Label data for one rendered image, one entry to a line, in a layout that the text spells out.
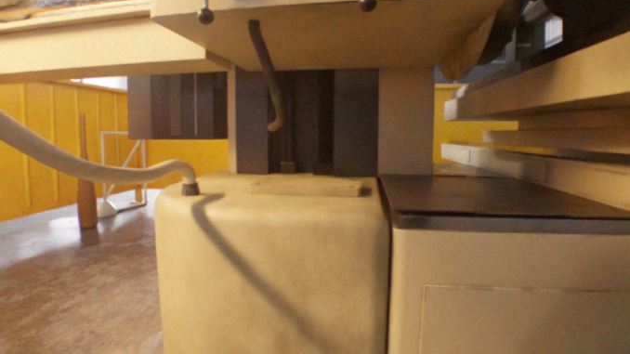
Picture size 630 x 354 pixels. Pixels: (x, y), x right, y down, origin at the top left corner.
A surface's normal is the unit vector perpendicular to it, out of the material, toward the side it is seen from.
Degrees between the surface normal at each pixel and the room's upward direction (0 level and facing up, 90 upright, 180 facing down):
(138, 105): 90
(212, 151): 90
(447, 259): 90
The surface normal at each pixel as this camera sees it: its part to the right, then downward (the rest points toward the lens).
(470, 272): -0.15, 0.07
